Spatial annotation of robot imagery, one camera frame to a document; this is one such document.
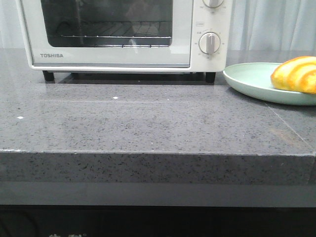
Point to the glass oven door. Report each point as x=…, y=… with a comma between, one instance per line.
x=40, y=17

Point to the yellow striped bread roll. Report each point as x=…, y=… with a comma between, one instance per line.
x=297, y=74

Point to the white Toshiba toaster oven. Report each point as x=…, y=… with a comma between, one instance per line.
x=204, y=20

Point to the lower white timer knob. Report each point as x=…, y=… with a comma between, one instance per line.
x=209, y=43

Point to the light green round plate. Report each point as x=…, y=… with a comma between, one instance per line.
x=254, y=80

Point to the upper white temperature knob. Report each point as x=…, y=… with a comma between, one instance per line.
x=212, y=3

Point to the metal wire oven rack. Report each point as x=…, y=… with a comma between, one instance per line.
x=112, y=34

